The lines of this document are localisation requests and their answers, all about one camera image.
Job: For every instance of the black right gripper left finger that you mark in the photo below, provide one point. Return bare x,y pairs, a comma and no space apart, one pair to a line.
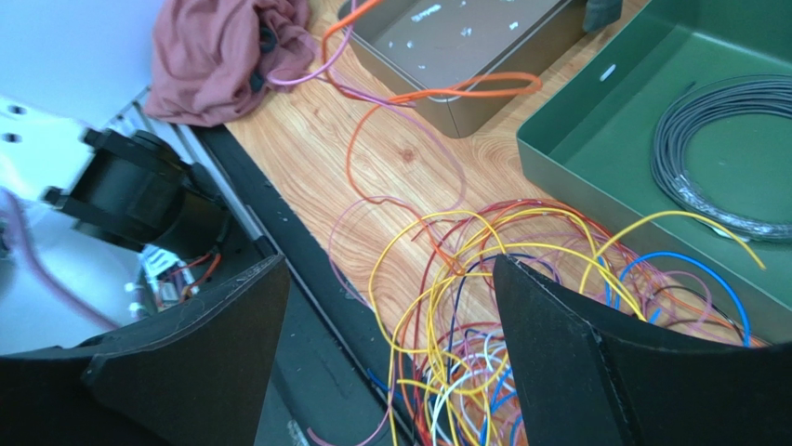
195,374

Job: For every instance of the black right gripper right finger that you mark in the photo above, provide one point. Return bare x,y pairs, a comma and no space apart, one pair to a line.
587,374

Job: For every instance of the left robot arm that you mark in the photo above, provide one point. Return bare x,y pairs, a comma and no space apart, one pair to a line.
103,227

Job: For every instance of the green metal tray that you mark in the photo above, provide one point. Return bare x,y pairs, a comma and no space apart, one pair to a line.
679,132

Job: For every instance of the dusty pink crumpled cloth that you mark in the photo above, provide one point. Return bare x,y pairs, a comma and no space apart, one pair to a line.
214,61

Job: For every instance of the tan metal tray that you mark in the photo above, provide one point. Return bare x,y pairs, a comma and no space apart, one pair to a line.
416,45

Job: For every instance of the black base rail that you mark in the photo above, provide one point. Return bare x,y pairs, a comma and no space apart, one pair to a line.
330,358

